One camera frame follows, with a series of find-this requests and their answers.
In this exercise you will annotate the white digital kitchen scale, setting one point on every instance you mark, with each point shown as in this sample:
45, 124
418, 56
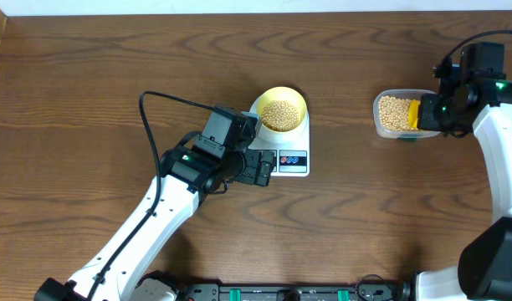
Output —
291, 149

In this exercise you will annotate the soybeans in container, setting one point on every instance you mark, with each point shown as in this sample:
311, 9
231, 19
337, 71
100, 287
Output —
394, 112

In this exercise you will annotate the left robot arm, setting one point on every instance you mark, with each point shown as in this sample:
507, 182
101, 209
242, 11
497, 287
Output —
186, 174

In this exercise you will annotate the soybeans in yellow bowl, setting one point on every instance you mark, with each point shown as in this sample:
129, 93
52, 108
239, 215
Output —
280, 116

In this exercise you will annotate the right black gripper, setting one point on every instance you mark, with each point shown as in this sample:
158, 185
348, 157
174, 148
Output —
427, 120

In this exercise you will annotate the pale yellow bowl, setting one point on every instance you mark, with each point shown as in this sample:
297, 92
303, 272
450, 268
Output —
285, 94

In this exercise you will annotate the yellow measuring scoop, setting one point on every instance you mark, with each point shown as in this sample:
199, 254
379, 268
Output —
413, 114

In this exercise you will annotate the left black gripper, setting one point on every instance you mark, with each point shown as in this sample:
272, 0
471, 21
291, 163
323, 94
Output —
251, 159

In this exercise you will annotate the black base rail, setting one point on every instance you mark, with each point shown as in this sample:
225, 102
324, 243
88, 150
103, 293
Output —
362, 291

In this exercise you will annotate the clear plastic container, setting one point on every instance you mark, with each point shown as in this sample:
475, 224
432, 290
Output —
403, 94

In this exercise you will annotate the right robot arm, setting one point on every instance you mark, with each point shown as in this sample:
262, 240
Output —
482, 107

